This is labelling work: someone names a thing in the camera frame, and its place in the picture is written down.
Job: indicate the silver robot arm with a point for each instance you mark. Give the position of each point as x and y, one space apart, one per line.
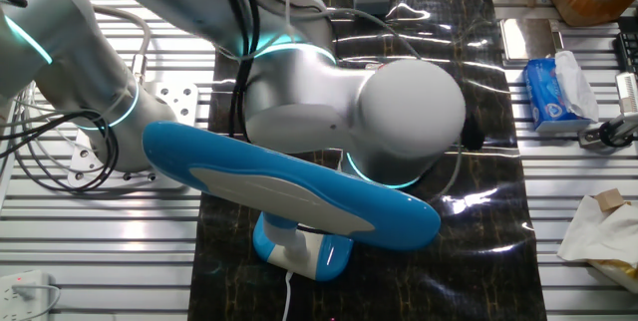
324 101

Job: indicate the silver robot mounting plate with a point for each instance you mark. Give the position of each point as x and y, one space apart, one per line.
179 101

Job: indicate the black marble pattern mat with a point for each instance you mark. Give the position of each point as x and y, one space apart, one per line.
473 261

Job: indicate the blue tissue pack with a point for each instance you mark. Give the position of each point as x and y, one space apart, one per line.
548 92

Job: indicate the crumpled white paper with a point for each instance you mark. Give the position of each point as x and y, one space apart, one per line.
598 236

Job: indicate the small brown cardboard cube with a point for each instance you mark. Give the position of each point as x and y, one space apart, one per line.
609 199

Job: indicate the black keyboard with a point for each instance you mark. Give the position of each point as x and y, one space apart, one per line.
629 47

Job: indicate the white power plug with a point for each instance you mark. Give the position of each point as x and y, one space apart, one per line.
22 292

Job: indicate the white power strip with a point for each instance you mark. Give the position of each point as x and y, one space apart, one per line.
20 306

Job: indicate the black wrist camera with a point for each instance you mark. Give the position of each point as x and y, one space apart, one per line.
473 134

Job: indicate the silver ribbed camera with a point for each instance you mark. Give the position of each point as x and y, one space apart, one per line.
628 93

